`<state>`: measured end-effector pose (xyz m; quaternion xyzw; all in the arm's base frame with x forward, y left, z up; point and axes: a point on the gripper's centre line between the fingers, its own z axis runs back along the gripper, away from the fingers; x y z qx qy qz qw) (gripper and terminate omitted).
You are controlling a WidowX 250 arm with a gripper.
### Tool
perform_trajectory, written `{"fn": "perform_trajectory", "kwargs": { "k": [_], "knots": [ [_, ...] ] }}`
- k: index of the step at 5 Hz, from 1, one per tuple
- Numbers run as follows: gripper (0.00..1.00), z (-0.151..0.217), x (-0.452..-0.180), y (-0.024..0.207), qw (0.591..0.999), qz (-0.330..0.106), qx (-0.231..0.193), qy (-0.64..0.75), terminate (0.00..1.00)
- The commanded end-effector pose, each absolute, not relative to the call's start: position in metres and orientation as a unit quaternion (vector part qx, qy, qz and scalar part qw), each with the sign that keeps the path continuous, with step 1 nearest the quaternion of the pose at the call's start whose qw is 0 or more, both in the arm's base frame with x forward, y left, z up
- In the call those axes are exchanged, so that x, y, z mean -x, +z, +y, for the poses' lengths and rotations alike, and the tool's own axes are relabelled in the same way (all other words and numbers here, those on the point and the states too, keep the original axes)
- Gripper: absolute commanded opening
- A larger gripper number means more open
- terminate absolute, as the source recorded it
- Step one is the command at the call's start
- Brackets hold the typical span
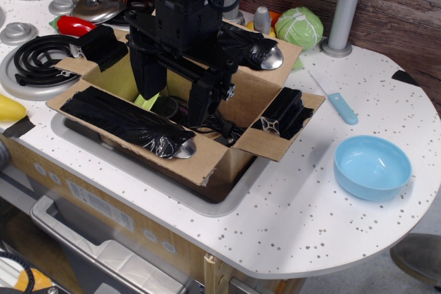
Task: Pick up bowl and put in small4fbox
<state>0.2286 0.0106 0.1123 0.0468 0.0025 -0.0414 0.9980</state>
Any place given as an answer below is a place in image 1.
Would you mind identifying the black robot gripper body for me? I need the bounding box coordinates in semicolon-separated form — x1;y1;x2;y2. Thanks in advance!
125;0;238;100

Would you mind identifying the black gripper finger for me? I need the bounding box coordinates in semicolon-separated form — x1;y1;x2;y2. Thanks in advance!
187;78;222;127
130;48;167;100

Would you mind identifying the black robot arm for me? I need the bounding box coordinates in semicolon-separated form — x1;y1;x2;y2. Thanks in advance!
125;0;238;127

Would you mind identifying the light blue bowl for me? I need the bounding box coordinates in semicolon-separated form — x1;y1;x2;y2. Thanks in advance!
334;136;412;202

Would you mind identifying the open cardboard box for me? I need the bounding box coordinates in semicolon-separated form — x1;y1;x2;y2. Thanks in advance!
45;18;326;204

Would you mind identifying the grey salt shaker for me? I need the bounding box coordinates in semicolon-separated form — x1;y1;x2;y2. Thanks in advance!
253;6;271;34

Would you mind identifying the silver pot lid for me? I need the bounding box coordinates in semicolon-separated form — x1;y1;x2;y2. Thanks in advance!
70;0;127;23

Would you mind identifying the red toy pepper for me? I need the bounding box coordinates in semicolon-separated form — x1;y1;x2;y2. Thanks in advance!
49;15;96;37

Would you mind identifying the green toy cabbage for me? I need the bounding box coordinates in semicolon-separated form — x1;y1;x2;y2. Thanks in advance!
275;7;324;50

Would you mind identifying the grey stove knob rear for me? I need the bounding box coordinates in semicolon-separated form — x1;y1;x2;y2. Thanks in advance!
48;0;79;16

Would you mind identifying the grey stove knob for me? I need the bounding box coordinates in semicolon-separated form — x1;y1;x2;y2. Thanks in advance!
48;0;79;16
1;22;38;45

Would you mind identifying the front black stove burner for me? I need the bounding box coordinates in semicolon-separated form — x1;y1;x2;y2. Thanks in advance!
1;34;79;101

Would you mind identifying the black tape piece on counter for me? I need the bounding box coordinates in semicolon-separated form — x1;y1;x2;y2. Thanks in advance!
3;116;35;138

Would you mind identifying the grey stove knob front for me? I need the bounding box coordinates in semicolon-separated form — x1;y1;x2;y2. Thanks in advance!
1;22;38;45

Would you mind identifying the grey metal pole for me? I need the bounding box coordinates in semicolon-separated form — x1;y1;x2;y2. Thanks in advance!
320;0;358;58

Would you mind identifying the yellow toy banana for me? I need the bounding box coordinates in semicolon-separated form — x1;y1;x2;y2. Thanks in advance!
0;94;27;122

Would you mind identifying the black cable bundle in box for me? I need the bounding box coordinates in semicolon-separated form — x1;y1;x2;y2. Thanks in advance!
161;96;249;146

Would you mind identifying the blue handled toy knife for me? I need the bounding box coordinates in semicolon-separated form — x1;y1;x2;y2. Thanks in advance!
309;70;358;125

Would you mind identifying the silver oven door handle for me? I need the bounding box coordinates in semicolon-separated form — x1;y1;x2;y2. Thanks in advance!
30;196;193;293

